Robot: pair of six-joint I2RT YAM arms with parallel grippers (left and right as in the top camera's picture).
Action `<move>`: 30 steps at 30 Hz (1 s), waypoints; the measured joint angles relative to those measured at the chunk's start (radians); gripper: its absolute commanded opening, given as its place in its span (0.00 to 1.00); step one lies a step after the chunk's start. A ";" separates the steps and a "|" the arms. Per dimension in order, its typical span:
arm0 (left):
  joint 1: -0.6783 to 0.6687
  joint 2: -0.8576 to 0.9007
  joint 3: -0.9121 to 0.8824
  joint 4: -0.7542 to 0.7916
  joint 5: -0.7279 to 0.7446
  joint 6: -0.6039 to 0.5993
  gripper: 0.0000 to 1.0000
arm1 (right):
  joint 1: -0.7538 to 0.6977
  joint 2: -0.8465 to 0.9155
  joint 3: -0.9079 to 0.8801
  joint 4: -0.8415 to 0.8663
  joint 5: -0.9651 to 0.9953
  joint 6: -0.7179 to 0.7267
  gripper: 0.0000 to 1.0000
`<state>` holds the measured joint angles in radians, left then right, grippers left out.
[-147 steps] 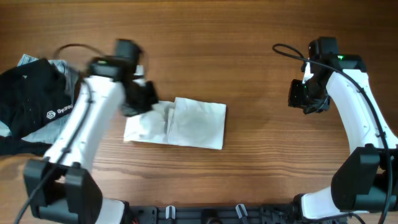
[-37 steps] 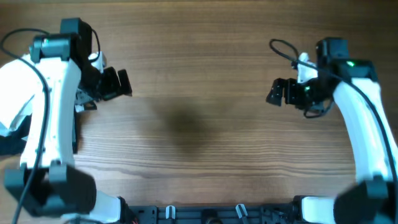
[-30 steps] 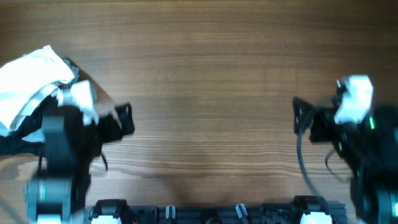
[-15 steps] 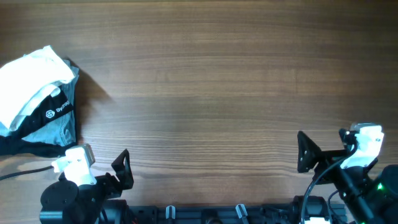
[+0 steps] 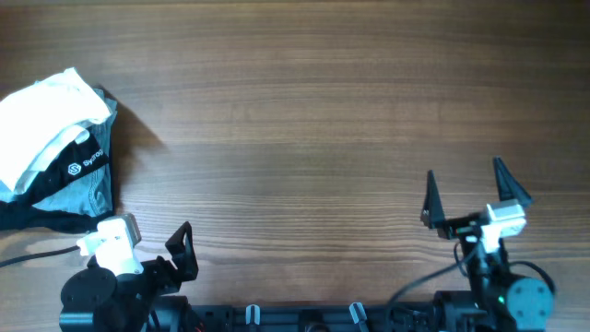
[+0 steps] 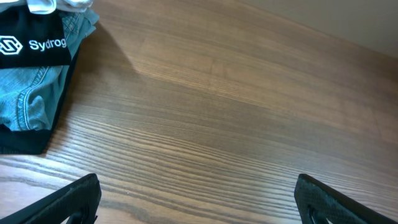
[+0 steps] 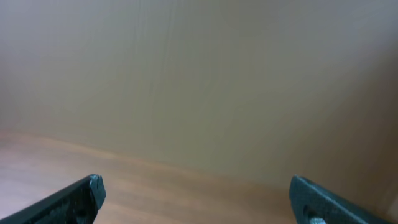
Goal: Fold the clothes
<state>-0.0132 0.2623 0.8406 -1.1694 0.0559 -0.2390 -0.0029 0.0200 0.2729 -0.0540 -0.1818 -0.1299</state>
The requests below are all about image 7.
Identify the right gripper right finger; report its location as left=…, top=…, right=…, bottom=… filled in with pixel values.
left=289, top=175, right=395, bottom=224

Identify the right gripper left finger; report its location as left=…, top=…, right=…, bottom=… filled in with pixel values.
left=1, top=174, right=106, bottom=224

